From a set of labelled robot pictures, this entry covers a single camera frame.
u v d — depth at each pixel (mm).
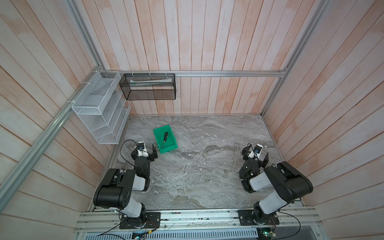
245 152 803
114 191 446
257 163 693
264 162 763
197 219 749
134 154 798
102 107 715
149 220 727
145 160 690
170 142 1002
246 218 735
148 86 1038
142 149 751
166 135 1052
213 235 701
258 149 726
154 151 835
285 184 478
